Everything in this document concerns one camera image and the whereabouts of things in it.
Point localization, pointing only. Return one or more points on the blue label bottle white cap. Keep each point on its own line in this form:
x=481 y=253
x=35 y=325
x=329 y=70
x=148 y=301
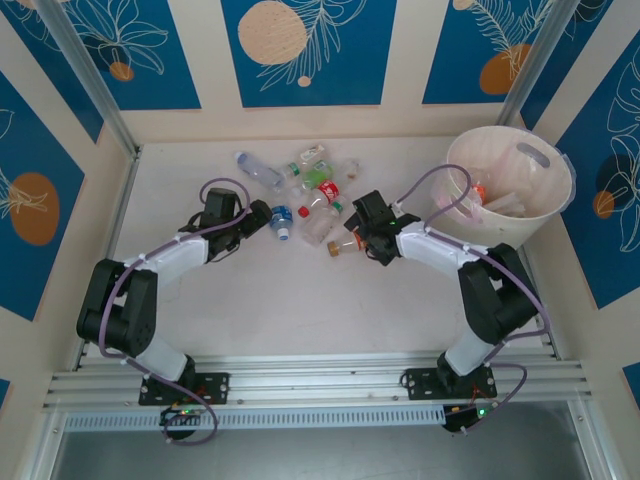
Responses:
x=281 y=216

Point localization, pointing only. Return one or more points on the orange label bottle gold cap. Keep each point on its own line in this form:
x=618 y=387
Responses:
x=345 y=245

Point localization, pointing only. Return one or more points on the crushed clear bottle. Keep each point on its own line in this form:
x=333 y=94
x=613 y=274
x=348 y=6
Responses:
x=295 y=191

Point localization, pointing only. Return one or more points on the pale blue clear bottle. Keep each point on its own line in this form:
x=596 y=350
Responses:
x=260 y=171

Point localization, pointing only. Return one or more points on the clear bottle green cap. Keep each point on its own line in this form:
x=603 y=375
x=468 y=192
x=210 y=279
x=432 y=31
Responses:
x=322 y=222

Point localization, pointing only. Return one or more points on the red label cola bottle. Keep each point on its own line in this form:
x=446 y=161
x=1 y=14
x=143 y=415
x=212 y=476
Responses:
x=328 y=190

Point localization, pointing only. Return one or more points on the clear bottle brown residue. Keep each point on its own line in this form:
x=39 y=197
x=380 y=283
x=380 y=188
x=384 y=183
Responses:
x=352 y=169

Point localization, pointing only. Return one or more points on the green label bottle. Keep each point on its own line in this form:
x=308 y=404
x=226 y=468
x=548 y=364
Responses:
x=317 y=176

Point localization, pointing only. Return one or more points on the small white label bottle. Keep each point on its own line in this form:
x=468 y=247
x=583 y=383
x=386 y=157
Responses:
x=312 y=151

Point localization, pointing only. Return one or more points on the clear bottle orange white label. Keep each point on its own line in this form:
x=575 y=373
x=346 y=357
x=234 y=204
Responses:
x=478 y=190

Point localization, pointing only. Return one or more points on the cream plastic bin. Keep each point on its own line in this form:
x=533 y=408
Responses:
x=540 y=200

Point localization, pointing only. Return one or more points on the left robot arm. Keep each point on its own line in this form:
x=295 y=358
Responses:
x=170 y=255

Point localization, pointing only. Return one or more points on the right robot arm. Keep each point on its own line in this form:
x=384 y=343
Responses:
x=435 y=247

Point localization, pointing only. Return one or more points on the small controller board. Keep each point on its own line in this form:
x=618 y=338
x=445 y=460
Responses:
x=470 y=415
x=182 y=412

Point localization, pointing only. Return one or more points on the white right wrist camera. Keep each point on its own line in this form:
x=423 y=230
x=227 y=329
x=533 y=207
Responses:
x=400 y=205

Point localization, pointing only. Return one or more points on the aluminium rail base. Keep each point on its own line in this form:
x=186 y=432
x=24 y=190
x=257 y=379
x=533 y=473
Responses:
x=320 y=380

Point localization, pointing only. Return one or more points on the aluminium frame post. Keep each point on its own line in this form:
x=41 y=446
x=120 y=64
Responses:
x=535 y=60
x=100 y=90

